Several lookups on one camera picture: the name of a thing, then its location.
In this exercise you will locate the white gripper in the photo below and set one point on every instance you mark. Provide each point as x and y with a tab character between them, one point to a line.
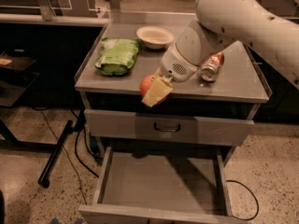
173	65

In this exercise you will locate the grey drawer cabinet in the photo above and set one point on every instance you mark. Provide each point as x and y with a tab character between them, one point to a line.
237	94

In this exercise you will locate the green chip bag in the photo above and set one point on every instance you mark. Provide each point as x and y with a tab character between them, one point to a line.
117	56

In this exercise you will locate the red apple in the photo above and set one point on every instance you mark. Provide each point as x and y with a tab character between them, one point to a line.
145	84

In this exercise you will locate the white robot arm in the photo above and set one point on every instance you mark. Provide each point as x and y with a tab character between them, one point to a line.
217	25

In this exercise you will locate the red soda can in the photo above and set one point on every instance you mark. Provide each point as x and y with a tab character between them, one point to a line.
210	69

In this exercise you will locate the black stand leg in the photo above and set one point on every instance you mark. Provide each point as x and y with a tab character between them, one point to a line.
44	179

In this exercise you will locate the upper closed drawer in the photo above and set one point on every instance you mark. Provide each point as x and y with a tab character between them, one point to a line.
166	128

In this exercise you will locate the dark side table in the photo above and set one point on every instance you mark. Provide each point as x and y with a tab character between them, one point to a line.
16	76

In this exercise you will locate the open lower drawer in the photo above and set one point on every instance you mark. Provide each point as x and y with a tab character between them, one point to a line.
151	184

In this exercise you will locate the white paper bowl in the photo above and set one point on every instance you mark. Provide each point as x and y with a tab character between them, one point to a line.
155	37

